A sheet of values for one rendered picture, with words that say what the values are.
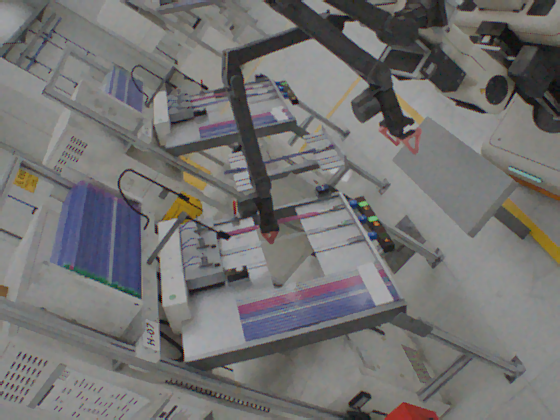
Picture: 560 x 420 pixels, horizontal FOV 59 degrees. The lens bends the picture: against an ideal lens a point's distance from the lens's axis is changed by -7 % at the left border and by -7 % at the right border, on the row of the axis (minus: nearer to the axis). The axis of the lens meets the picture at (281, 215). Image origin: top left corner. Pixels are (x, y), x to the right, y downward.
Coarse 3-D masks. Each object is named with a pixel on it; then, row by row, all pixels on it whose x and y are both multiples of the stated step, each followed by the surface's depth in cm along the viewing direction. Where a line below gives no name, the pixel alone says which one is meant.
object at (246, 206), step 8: (264, 184) 182; (256, 192) 189; (264, 192) 183; (240, 200) 186; (248, 200) 185; (240, 208) 185; (248, 208) 186; (256, 208) 186; (240, 216) 189; (248, 216) 188
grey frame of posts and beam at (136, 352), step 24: (24, 168) 183; (48, 168) 189; (144, 240) 189; (408, 240) 244; (144, 264) 178; (144, 288) 167; (0, 312) 126; (24, 312) 130; (48, 336) 134; (72, 336) 136; (96, 336) 141; (432, 336) 169; (456, 336) 177; (120, 360) 144; (144, 360) 146; (168, 360) 153; (480, 360) 185; (504, 360) 193; (192, 384) 157; (216, 384) 159; (240, 384) 166; (312, 408) 181
